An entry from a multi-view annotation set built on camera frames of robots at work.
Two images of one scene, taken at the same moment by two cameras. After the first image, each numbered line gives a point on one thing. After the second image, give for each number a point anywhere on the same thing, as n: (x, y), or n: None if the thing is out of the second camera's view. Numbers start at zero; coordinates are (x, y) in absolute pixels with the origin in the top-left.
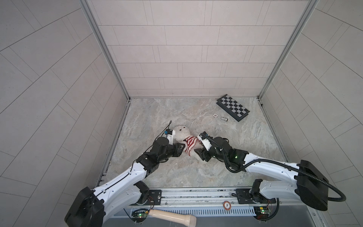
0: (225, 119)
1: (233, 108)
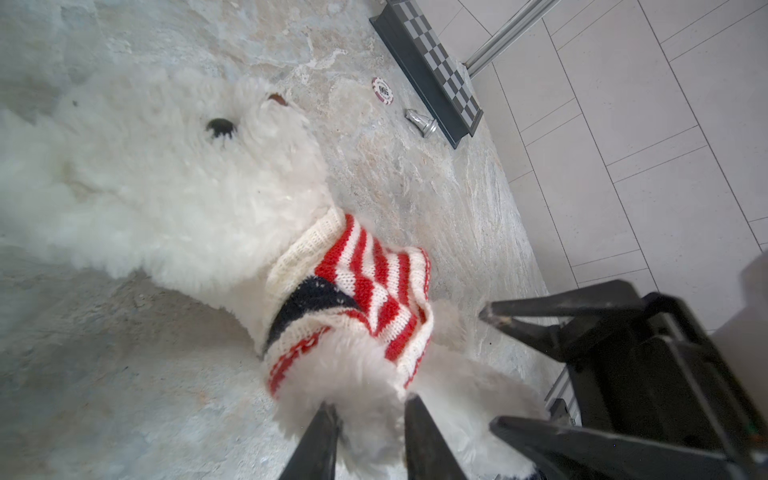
0: (426, 126)
1: (414, 46)
